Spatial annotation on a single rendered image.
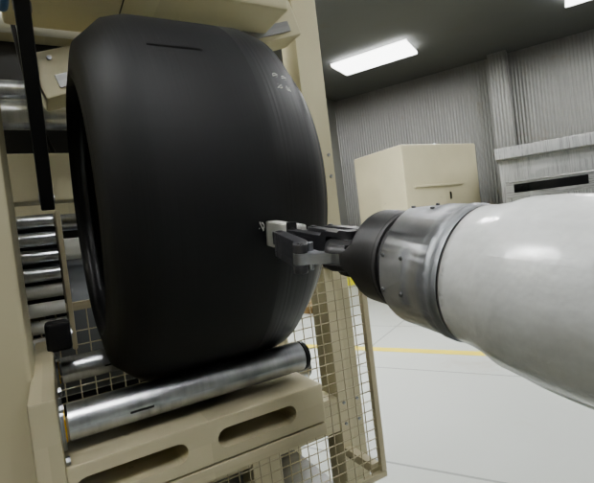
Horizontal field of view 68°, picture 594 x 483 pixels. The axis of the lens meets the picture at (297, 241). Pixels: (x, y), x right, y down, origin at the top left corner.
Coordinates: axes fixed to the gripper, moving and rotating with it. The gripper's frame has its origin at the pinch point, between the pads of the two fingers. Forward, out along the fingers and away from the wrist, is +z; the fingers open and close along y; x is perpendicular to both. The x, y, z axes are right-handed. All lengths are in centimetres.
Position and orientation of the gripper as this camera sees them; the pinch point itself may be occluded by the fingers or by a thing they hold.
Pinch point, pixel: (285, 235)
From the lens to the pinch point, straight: 50.0
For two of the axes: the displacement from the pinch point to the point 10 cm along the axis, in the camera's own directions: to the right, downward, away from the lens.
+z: -5.1, -1.1, 8.5
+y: -8.6, 1.2, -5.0
